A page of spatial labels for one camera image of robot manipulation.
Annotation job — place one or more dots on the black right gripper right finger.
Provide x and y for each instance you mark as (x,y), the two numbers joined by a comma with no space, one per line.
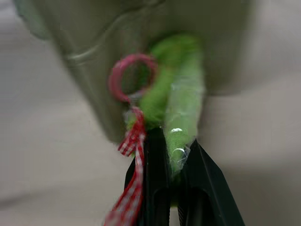
(207,186)

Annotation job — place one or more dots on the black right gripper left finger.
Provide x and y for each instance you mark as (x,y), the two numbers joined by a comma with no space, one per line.
(155,179)

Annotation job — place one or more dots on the grey-green metal container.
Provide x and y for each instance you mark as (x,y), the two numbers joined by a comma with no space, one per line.
(117,35)

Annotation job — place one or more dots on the red white checkered ribbon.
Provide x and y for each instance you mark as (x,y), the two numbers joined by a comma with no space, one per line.
(131,188)

